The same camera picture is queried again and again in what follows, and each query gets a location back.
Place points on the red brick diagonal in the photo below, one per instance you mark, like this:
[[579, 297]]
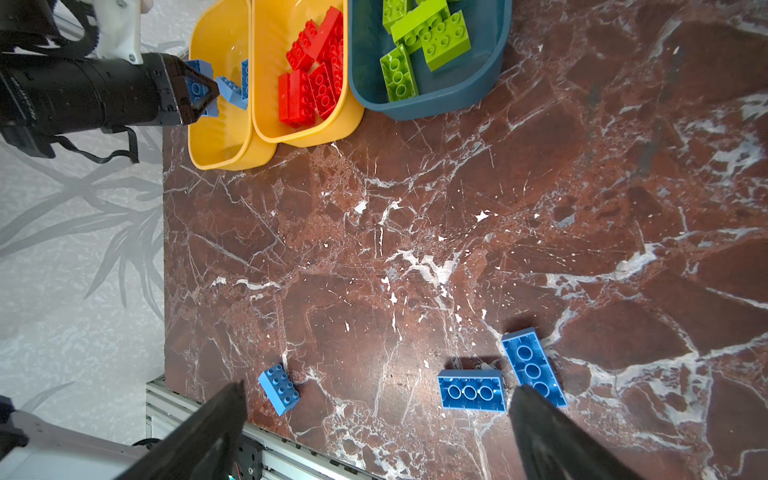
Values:
[[327, 42]]

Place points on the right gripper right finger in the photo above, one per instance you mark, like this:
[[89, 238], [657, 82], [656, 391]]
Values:
[[551, 446]]

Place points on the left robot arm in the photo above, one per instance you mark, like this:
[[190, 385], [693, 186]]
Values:
[[111, 30]]

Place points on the left yellow bin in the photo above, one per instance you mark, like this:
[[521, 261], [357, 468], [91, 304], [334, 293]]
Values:
[[227, 141]]

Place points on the blue brick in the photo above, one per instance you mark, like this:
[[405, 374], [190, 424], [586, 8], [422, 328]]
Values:
[[279, 389], [245, 79], [531, 365], [197, 90], [231, 92], [481, 390]]

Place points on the red brick top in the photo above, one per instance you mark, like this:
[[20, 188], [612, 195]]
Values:
[[334, 59]]

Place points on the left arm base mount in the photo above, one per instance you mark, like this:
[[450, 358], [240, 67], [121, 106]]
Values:
[[248, 460]]

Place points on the red brick vertical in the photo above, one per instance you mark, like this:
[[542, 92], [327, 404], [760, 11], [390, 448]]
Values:
[[296, 106]]

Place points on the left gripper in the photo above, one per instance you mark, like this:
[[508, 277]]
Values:
[[43, 96]]

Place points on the green brick bottom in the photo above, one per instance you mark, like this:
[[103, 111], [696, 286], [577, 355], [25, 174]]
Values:
[[446, 41]]

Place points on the blue brick bottom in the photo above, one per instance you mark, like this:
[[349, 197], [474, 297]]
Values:
[[279, 389]]

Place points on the middle yellow bin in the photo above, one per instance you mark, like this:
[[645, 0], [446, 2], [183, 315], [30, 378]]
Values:
[[275, 25]]

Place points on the green brick small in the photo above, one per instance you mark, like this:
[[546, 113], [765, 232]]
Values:
[[393, 11]]

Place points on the yellow bin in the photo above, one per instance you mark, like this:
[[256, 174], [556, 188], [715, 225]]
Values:
[[275, 25], [227, 141]]

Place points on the teal bin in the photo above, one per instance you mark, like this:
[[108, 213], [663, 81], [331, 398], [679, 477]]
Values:
[[457, 85]]

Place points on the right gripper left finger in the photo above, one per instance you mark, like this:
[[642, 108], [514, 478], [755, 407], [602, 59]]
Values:
[[204, 446]]

